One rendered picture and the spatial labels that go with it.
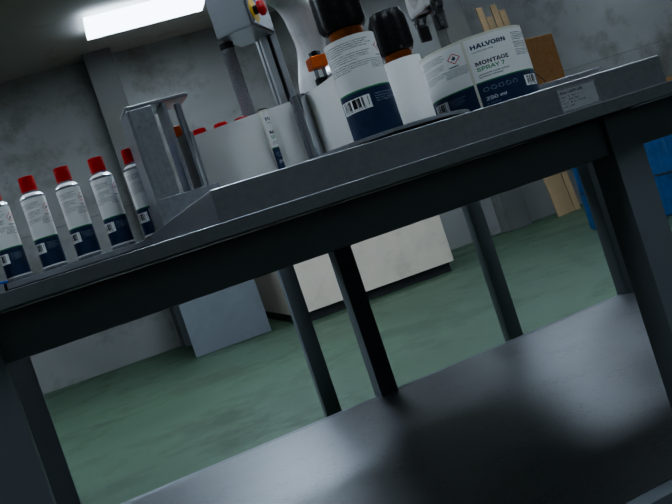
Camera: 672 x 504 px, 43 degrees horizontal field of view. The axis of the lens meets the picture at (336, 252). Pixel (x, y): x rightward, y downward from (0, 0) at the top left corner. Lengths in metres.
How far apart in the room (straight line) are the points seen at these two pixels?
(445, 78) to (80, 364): 8.50
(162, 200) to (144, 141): 0.13
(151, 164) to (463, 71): 0.66
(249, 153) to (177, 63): 8.27
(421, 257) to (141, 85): 3.98
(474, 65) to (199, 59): 8.68
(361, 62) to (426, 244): 6.58
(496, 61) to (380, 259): 6.29
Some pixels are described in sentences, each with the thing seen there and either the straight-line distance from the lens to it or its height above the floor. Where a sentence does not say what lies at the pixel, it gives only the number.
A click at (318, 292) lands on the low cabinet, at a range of 7.67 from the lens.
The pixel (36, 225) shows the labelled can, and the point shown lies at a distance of 1.89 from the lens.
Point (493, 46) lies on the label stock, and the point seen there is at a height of 0.99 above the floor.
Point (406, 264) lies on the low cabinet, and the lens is 7.89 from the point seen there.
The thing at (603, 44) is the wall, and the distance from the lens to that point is 11.88.
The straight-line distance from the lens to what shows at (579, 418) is 1.92.
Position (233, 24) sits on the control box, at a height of 1.30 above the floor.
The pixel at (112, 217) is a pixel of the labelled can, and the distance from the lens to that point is 1.90.
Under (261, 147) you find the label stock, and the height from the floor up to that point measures 0.99.
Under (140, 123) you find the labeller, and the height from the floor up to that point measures 1.10.
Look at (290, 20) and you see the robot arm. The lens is 2.58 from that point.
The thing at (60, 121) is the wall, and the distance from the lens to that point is 10.00.
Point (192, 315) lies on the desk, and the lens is 7.95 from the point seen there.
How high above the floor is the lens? 0.79
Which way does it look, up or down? 2 degrees down
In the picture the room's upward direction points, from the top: 18 degrees counter-clockwise
